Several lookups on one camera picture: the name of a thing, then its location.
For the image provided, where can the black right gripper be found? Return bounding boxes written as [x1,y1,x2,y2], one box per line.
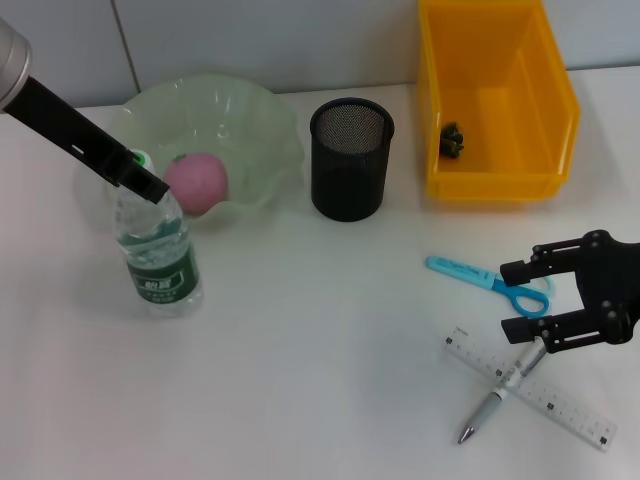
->
[499,229,640,355]

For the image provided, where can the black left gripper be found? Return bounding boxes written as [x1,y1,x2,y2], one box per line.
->
[4,74,171,205]

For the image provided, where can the pink peach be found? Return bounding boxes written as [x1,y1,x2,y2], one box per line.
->
[163,152,231,216]

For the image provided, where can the clear plastic water bottle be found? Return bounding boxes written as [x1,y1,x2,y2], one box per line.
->
[112,148,205,319]

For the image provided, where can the green plastic wrapper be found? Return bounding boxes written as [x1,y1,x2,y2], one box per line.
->
[439,121,466,160]

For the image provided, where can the blue scissors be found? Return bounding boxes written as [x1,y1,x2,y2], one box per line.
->
[425,255,556,319]

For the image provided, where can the white silver ballpoint pen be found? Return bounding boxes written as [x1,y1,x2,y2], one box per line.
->
[458,339,549,446]

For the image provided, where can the green glass fruit bowl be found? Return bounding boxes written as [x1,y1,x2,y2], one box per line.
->
[74,73,309,234]

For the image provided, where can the transparent plastic ruler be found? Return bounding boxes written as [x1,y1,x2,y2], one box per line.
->
[442,325,619,454]

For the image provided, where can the black mesh pen holder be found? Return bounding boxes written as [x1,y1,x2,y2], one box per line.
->
[308,97,396,223]

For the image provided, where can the yellow plastic bin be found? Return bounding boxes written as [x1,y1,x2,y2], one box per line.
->
[417,0,582,204]

